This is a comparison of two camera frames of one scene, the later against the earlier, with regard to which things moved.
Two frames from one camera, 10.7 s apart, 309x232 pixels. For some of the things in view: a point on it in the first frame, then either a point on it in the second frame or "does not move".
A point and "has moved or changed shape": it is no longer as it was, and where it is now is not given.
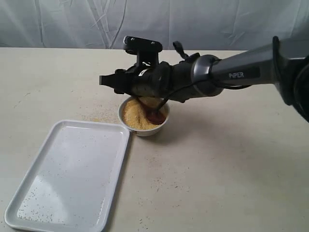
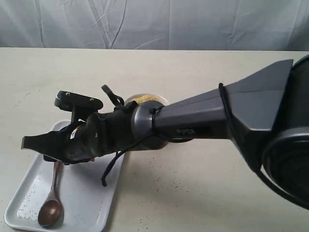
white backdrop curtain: x=200 y=25 does not move
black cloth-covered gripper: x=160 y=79 to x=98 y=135
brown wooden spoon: x=151 y=106 has moved or changed shape
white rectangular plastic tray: x=72 y=186 does not move
